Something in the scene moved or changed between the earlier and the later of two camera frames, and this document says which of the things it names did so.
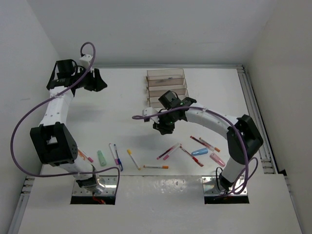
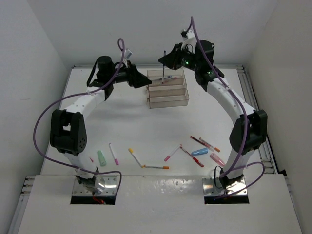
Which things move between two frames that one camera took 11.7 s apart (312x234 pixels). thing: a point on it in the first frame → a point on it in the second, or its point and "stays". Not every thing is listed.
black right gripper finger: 164,129 → 172,60
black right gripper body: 166,118 → 187,60
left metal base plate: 109,182 stays
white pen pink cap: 167,156 stays
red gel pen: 196,161 stays
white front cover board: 158,205 stays
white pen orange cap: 163,166 stays
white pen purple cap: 116,160 stays
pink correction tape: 220,162 stays
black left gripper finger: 99,84 → 136,78
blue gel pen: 119,160 → 163,78
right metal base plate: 210,187 stays
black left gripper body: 87,82 → 121,75
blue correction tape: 201,151 stays
